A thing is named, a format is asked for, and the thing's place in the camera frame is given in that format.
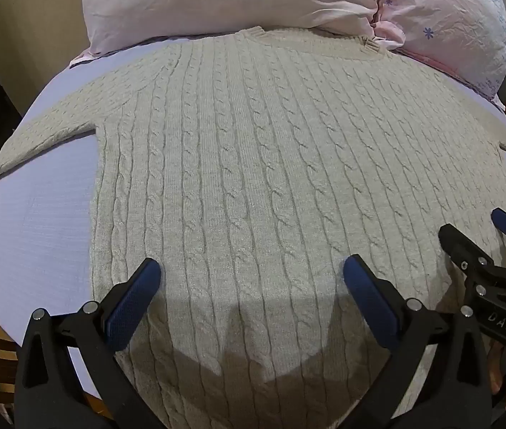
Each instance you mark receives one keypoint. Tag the lavender bed sheet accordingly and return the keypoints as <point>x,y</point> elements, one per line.
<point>34,232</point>

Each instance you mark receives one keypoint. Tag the pink floral pillow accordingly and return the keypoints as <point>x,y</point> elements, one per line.
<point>235,0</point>
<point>449,22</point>

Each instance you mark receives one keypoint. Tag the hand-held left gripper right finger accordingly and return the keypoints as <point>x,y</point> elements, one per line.
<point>369,301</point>

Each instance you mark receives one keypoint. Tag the person's right hand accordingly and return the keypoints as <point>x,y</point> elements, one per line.
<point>495,368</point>

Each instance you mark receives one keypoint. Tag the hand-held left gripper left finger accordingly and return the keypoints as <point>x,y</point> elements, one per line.
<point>133,300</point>

